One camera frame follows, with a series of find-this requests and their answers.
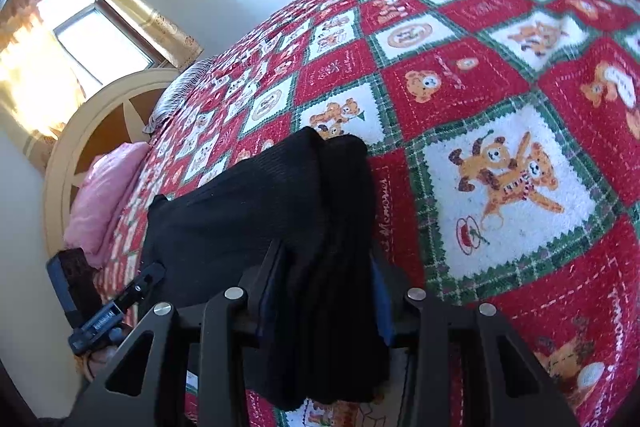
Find red printed bear blanket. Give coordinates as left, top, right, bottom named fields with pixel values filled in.
left=92, top=0, right=640, bottom=427

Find window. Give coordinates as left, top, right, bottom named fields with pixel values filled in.
left=35, top=0, right=166, bottom=98

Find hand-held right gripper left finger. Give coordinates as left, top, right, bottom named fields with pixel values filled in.
left=62, top=237, right=286, bottom=427

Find black pants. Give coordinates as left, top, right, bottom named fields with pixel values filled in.
left=140, top=127, right=391, bottom=412

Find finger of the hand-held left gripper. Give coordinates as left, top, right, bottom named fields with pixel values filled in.
left=112, top=262, right=167, bottom=313

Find cream wooden headboard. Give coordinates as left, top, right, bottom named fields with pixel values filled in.
left=42, top=68, right=181, bottom=258

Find pink pillow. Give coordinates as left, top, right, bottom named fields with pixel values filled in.
left=64, top=142, right=151, bottom=258

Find striped pillow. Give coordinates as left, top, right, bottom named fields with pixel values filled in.
left=142, top=56, right=221, bottom=132

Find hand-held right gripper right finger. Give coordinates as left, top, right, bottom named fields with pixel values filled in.
left=370, top=257, right=581, bottom=427

